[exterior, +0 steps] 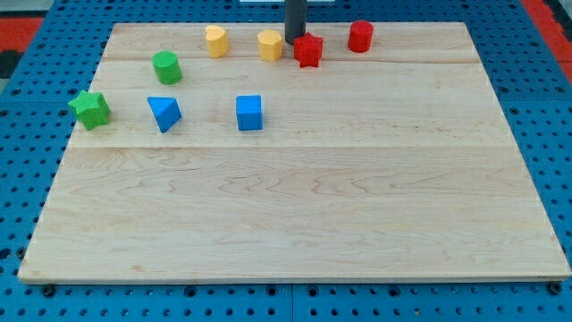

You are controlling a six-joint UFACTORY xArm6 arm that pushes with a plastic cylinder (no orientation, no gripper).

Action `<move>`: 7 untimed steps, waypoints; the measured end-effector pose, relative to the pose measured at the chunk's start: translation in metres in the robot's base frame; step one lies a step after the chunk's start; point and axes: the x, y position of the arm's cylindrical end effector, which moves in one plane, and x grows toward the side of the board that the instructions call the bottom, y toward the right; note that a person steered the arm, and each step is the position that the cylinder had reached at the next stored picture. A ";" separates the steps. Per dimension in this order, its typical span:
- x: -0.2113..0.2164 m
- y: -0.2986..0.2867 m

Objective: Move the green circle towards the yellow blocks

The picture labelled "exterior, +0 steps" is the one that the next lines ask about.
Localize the blue triangular prism block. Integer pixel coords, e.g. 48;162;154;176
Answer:
147;97;181;133

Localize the blue cube block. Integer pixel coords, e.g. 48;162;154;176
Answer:
235;95;264;131

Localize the green star block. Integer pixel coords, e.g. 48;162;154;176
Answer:
68;90;110;131

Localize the red star block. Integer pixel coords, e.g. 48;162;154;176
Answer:
294;32;324;68

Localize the red cylinder block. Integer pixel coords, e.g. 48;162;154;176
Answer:
348;20;374;53

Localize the yellow heart block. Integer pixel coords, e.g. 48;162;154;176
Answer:
205;25;229;58

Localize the light wooden board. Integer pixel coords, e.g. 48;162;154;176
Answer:
19;22;571;284

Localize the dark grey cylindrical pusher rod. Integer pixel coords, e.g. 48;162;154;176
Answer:
284;0;307;45

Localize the green cylinder block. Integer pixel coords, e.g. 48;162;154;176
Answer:
152;51;182;85

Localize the yellow hexagon block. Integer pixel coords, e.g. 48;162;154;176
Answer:
257;30;282;62

